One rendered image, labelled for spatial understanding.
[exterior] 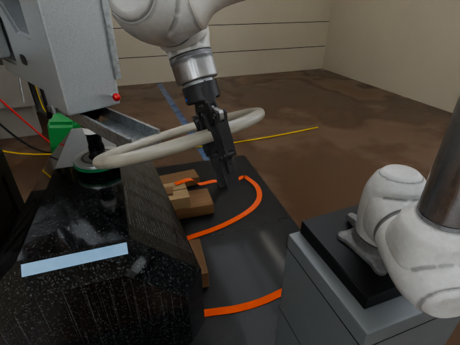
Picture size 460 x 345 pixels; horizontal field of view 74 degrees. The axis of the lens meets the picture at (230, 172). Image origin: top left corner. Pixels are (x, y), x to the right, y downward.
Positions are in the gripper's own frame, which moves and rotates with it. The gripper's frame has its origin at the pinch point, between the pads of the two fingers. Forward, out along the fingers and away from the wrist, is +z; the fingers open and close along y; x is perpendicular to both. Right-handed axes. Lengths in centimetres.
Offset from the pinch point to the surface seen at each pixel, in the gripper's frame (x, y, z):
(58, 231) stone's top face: 41, 57, 11
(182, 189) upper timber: -34, 168, 42
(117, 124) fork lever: 9, 70, -18
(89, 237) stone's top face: 33, 49, 15
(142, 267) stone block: 21, 42, 30
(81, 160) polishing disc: 26, 92, -7
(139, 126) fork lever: 3, 55, -15
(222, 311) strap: -11, 84, 93
